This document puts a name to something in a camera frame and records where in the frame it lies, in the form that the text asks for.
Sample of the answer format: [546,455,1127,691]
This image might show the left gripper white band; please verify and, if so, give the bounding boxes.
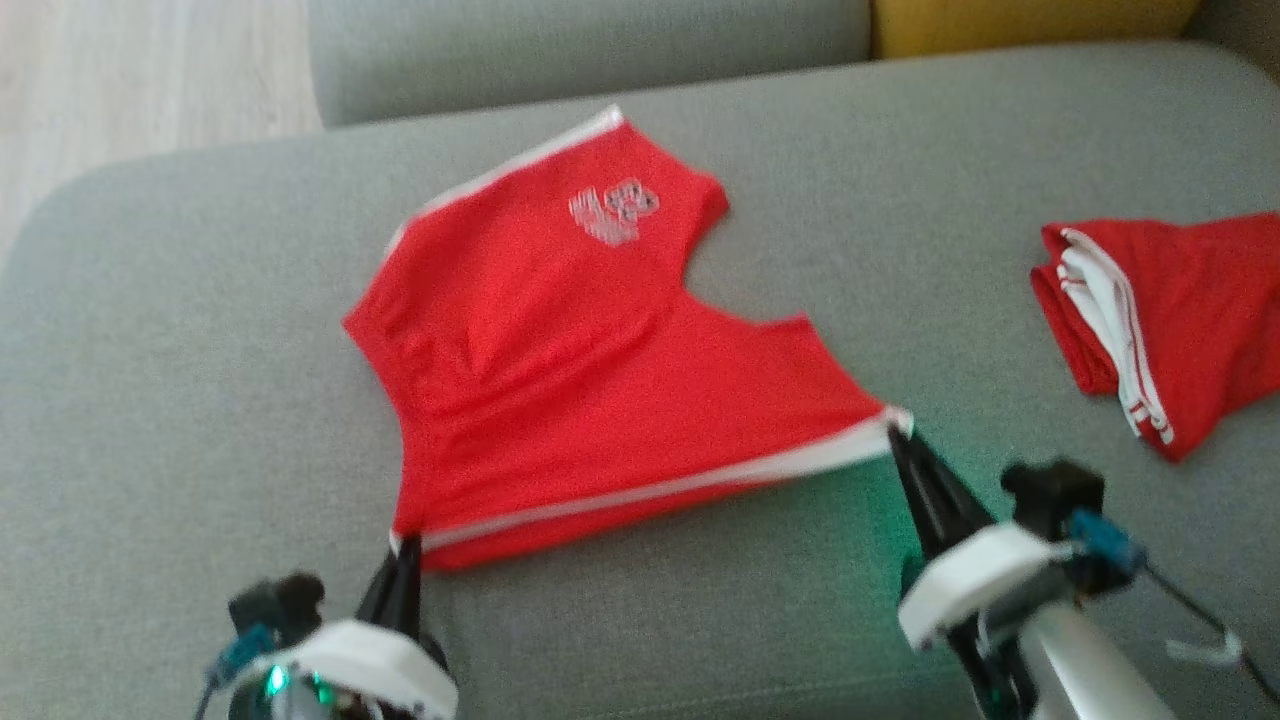
[228,535,460,720]

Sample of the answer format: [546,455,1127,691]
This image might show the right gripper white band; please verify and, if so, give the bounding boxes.
[887,425,1079,720]

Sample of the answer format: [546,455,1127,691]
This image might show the red shorts with white stripes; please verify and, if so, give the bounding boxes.
[341,104,914,574]

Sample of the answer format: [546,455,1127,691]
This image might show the red shirt with white cuffs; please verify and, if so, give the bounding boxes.
[1029,211,1280,464]

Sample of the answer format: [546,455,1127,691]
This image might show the large grey sofa seat cushion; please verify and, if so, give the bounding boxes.
[0,40,1280,720]

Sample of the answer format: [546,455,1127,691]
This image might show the yellow sofa backrest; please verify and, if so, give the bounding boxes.
[871,0,1207,60]

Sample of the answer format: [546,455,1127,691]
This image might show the blue left camera cable connector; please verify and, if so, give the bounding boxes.
[207,624,277,692]

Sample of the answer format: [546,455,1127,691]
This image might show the blue camera cable connector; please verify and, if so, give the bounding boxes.
[207,624,277,692]
[1064,507,1150,578]

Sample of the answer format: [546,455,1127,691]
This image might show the blue right camera cable connector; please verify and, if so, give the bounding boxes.
[1064,507,1150,578]

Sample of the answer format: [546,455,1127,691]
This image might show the thin black right camera cable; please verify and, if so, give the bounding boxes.
[1138,558,1280,703]

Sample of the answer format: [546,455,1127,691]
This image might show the white cable label tag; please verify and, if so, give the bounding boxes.
[1164,628,1247,670]

